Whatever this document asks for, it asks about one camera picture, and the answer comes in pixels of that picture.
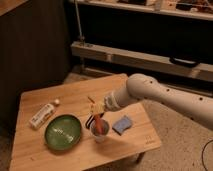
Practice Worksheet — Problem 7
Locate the green round plate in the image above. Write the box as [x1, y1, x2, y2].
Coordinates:
[44, 114, 82, 151]

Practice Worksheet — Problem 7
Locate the orange pepper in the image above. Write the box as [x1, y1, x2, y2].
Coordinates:
[94, 115, 103, 134]

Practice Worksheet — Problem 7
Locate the black handle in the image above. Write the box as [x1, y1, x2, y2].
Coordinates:
[169, 57, 200, 68]

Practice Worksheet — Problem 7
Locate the cluttered shelf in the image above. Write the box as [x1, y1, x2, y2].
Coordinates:
[69, 0, 213, 22]

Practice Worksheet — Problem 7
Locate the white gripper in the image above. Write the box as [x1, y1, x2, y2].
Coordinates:
[87, 96, 105, 118]

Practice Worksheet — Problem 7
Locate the black cable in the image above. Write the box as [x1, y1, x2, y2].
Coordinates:
[201, 139, 213, 171]

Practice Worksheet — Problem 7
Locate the long white beam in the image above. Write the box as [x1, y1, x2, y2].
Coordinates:
[71, 41, 213, 82]

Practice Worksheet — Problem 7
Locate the metal pole stand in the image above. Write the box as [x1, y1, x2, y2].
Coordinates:
[74, 0, 89, 47]

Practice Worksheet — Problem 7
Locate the black white striped object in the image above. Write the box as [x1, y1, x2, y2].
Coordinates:
[85, 115, 94, 129]

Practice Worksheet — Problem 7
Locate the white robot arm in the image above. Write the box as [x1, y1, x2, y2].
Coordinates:
[90, 74, 213, 130]

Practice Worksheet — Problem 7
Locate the white tube with cap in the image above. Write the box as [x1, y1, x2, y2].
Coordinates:
[29, 99, 60, 129]

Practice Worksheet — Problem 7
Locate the blue sponge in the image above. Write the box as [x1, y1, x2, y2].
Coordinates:
[112, 116, 133, 135]

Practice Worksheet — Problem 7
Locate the wooden table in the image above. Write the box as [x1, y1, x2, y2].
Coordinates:
[10, 74, 161, 171]

